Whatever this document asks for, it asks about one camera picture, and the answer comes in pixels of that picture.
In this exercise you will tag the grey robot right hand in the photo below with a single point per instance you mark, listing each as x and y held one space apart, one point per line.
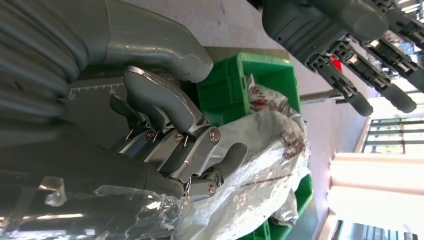
82 165

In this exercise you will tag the chrome metal tube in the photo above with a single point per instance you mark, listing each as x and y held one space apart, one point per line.
318 96

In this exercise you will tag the green plastic crate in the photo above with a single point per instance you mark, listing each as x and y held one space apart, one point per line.
225 92

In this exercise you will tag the dark window frame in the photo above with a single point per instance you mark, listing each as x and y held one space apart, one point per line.
397 132

